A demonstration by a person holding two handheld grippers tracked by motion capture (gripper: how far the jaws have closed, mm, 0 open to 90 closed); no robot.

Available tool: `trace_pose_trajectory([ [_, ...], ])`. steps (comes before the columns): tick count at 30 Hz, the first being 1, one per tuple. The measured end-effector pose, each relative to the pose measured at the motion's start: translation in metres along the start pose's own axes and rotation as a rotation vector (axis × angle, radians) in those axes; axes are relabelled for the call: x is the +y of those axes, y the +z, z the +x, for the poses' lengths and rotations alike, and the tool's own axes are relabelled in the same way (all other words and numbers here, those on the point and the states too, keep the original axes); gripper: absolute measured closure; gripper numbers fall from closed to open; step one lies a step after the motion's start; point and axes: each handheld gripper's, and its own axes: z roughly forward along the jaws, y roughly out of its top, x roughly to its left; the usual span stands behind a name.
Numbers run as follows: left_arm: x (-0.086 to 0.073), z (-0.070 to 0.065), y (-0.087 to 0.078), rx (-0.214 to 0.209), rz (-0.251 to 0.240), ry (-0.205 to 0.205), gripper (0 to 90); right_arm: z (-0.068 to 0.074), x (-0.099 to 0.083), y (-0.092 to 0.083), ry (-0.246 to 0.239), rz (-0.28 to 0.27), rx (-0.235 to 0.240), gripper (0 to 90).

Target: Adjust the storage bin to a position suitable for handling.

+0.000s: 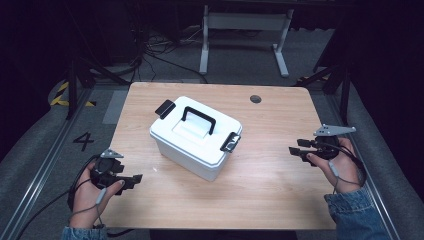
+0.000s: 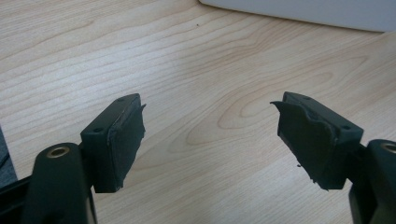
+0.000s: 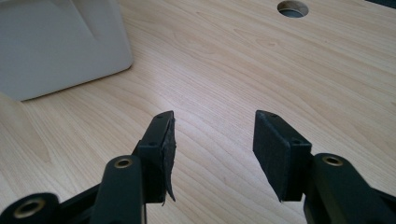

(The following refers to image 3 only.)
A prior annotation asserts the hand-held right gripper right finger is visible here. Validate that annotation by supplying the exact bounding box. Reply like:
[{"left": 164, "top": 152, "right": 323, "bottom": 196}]
[{"left": 252, "top": 109, "right": 396, "bottom": 224}]

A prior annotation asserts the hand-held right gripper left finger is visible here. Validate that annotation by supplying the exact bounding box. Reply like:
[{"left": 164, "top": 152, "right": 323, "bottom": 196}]
[{"left": 91, "top": 110, "right": 177, "bottom": 224}]

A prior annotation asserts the round cable hole grommet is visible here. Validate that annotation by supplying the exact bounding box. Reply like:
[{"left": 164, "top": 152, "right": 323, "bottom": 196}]
[{"left": 276, "top": 0, "right": 310, "bottom": 19}]

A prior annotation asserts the white plastic box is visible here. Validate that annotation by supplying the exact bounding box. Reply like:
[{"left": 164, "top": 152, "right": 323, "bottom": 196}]
[{"left": 0, "top": 0, "right": 134, "bottom": 103}]

